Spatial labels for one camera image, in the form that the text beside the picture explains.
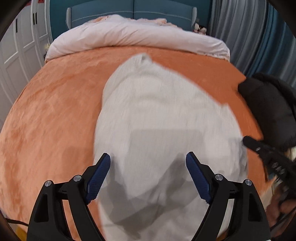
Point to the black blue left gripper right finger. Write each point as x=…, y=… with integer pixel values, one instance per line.
x=248, y=219

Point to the person's right hand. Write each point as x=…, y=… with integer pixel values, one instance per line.
x=277, y=206

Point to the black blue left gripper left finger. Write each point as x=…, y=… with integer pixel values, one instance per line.
x=48, y=220

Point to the black puffer garment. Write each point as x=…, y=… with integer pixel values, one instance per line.
x=272, y=103

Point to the white panelled wardrobe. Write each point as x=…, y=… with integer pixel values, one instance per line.
x=23, y=50

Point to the grey blue curtain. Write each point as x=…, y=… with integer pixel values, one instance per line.
x=258, y=38

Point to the orange velvet bed cover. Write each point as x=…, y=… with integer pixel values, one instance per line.
x=49, y=131

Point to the pale pink rolled duvet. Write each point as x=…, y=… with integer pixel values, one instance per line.
x=115, y=30

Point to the small bedside figurines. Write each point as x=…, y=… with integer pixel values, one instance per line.
x=200, y=29

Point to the teal upholstered headboard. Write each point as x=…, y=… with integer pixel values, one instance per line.
x=181, y=15

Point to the cream crinkled puffer jacket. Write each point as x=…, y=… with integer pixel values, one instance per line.
x=151, y=118

